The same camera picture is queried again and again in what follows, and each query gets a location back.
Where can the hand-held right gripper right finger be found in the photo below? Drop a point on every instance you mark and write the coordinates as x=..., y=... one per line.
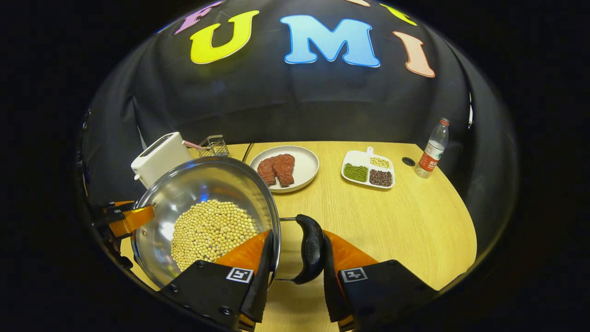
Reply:
x=329, y=286

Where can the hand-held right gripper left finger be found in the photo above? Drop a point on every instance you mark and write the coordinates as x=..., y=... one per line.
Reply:
x=260, y=286

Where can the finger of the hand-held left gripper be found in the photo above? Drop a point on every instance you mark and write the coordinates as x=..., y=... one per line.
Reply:
x=115, y=206
x=138, y=216

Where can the stainless steel pot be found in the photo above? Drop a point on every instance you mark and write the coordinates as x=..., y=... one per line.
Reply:
x=203, y=184

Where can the pile of soybeans in pot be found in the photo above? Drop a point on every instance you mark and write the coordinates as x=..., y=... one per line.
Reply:
x=212, y=230

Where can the white toaster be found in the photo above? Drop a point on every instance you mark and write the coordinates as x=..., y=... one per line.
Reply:
x=159, y=159

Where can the pink stick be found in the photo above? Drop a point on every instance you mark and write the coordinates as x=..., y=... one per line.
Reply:
x=191, y=144

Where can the red raw meat piece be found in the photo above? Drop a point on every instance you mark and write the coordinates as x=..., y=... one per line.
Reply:
x=266, y=171
x=285, y=169

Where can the heap of green beans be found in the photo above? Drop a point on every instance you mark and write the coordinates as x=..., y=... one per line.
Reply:
x=356, y=172

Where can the heap of red beans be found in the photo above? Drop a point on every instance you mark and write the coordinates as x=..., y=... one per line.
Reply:
x=380, y=178

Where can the white round plate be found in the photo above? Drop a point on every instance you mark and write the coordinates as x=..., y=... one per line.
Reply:
x=306, y=166

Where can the white divided dish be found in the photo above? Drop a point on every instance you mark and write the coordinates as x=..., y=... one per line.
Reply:
x=357, y=157

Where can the small heap of soybeans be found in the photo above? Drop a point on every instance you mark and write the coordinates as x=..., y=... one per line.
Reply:
x=380, y=162

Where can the clear plastic water bottle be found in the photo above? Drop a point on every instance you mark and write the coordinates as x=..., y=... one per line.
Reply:
x=431, y=157

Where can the black backdrop cloth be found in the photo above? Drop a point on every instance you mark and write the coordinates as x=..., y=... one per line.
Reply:
x=295, y=101

